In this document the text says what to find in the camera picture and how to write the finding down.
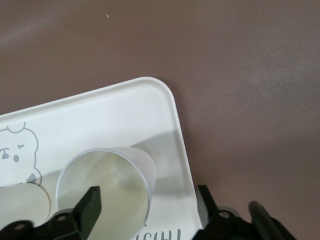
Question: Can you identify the white tray with bear print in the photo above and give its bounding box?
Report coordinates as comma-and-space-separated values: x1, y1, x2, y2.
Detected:
0, 76, 204, 240

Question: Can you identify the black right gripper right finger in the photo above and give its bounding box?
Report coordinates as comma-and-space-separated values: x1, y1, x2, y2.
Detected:
194, 184, 254, 240

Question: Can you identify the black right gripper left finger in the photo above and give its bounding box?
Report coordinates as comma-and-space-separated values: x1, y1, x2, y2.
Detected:
0, 185, 103, 240

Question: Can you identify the white plastic cup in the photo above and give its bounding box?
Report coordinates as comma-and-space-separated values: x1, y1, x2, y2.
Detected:
55, 146, 157, 240
0, 182, 52, 225

